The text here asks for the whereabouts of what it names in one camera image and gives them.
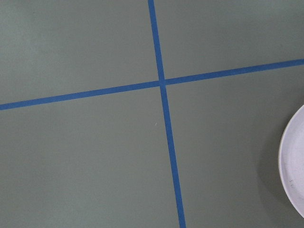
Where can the pink plate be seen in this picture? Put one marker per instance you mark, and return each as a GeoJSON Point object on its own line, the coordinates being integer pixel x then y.
{"type": "Point", "coordinates": [291, 160]}

